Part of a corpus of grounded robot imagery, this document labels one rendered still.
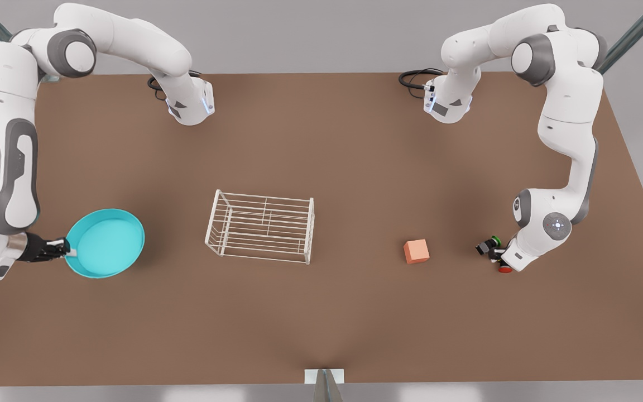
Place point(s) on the orange cube block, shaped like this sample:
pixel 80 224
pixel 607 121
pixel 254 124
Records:
pixel 416 251

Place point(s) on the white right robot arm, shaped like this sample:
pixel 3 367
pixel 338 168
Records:
pixel 9 111

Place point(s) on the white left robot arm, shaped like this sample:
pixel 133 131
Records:
pixel 567 117

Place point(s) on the turquoise round plate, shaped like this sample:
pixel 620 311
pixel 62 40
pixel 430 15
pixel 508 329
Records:
pixel 105 243

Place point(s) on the red button switch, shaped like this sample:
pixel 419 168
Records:
pixel 503 268

